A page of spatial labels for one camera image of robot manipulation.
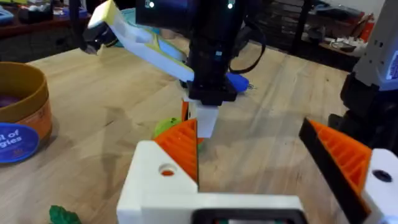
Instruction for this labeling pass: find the dark cluttered workbench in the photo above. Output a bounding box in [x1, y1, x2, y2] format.
[0, 0, 91, 41]

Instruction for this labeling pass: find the green vegetable toy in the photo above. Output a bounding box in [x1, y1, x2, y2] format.
[49, 205, 82, 224]

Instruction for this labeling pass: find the round orange toy tub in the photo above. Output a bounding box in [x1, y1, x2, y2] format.
[0, 61, 53, 165]

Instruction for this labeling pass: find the blue electric screwdriver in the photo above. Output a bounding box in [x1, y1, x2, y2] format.
[226, 73, 257, 93]

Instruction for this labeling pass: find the black cable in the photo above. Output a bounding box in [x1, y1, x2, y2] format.
[228, 20, 267, 75]

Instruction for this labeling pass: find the black upright wrist plate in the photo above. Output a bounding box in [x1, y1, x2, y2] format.
[136, 0, 245, 32]

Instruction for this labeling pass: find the heap of tools and boxes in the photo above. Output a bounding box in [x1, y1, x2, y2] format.
[310, 2, 376, 63]

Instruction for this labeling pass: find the green disc with holes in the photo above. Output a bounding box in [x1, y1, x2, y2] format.
[152, 117, 183, 140]

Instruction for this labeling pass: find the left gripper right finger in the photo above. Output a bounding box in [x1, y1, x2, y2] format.
[298, 117, 398, 224]

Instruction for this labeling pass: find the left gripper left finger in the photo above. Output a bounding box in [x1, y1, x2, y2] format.
[116, 118, 200, 224]

